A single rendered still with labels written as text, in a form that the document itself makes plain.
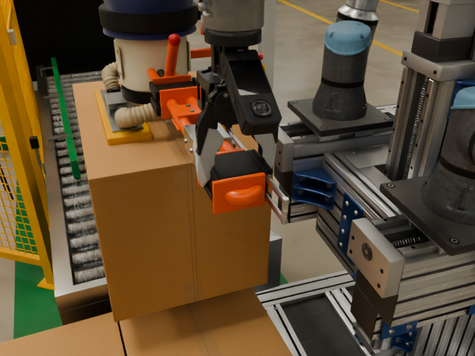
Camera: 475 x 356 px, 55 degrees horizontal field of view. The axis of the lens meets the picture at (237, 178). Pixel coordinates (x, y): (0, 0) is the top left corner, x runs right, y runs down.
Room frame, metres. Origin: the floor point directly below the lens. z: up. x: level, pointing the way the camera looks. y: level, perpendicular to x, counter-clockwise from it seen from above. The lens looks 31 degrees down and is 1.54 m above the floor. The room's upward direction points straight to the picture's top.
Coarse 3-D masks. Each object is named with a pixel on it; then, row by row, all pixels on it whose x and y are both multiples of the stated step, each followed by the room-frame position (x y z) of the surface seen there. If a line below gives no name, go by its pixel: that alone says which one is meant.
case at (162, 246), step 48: (96, 144) 0.93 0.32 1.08; (144, 144) 0.93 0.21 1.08; (96, 192) 0.78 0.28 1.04; (144, 192) 0.81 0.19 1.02; (192, 192) 0.84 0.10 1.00; (144, 240) 0.80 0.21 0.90; (192, 240) 0.84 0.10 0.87; (240, 240) 0.88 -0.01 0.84; (144, 288) 0.80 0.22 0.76; (192, 288) 0.84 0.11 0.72; (240, 288) 0.88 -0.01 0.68
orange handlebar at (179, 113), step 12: (204, 48) 1.22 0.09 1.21; (156, 72) 1.02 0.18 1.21; (168, 108) 0.82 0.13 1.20; (180, 108) 0.79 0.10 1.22; (192, 108) 0.79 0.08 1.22; (180, 120) 0.75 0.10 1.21; (192, 120) 0.79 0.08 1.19; (228, 144) 0.65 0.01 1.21; (228, 192) 0.51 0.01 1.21; (240, 192) 0.51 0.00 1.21; (252, 192) 0.51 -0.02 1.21; (240, 204) 0.51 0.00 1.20
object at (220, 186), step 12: (216, 156) 0.58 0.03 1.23; (228, 156) 0.58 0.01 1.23; (240, 156) 0.58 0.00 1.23; (216, 168) 0.55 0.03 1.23; (228, 168) 0.55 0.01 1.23; (240, 168) 0.55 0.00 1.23; (252, 168) 0.55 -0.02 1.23; (216, 180) 0.52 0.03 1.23; (228, 180) 0.52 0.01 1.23; (240, 180) 0.52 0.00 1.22; (252, 180) 0.53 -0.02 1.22; (264, 180) 0.53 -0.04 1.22; (216, 192) 0.51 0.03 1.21; (264, 192) 0.53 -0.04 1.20; (216, 204) 0.51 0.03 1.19; (228, 204) 0.52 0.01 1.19; (252, 204) 0.53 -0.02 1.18
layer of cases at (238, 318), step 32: (96, 320) 0.90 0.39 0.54; (128, 320) 0.90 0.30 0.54; (160, 320) 0.90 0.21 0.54; (192, 320) 0.90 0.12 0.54; (224, 320) 0.90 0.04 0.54; (256, 320) 0.90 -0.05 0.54; (0, 352) 0.79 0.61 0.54; (32, 352) 0.79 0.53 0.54; (64, 352) 0.79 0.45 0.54; (96, 352) 0.79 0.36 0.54; (128, 352) 0.79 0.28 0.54; (160, 352) 0.79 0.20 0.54; (192, 352) 0.79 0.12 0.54; (224, 352) 0.79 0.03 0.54; (256, 352) 0.79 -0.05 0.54; (288, 352) 0.79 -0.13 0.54
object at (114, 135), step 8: (104, 88) 1.24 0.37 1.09; (112, 88) 1.16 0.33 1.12; (120, 88) 1.23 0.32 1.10; (96, 96) 1.18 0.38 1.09; (104, 96) 1.17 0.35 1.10; (104, 104) 1.11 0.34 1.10; (104, 112) 1.07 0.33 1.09; (112, 112) 1.06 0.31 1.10; (104, 120) 1.02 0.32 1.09; (112, 120) 1.01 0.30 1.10; (104, 128) 0.98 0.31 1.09; (112, 128) 0.96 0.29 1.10; (120, 128) 0.96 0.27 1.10; (128, 128) 0.96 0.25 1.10; (136, 128) 0.97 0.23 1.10; (144, 128) 0.98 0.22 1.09; (112, 136) 0.93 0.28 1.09; (120, 136) 0.93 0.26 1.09; (128, 136) 0.94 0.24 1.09; (136, 136) 0.94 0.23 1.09; (144, 136) 0.95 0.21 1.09; (112, 144) 0.92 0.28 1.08
